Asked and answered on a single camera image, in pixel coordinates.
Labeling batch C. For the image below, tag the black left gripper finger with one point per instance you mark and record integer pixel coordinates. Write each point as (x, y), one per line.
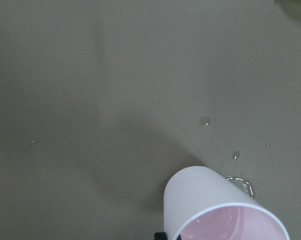
(160, 236)

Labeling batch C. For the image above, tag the pink plastic cup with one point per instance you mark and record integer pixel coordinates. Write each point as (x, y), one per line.
(200, 204)

